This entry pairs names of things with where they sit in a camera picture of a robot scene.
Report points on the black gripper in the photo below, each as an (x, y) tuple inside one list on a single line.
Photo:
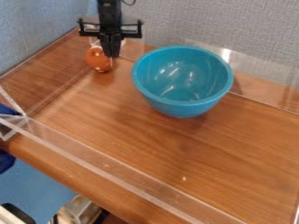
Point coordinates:
[(112, 27)]

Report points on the brown spotted toy mushroom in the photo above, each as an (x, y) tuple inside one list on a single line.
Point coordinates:
[(97, 60)]

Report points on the blue plastic bowl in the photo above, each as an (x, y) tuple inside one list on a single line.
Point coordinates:
[(181, 79)]

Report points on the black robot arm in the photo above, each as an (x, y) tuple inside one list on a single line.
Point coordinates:
[(109, 7)]

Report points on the clear acrylic back barrier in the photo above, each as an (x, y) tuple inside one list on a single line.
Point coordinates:
[(263, 80)]

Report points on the clear acrylic barrier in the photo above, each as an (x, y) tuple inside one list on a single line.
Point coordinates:
[(145, 187), (263, 80)]

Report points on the clear acrylic front barrier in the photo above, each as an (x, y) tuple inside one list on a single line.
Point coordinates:
[(145, 187)]

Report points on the black and white object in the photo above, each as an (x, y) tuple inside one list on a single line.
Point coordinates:
[(10, 215)]

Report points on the clear acrylic corner bracket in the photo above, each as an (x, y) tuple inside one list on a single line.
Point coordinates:
[(93, 40)]

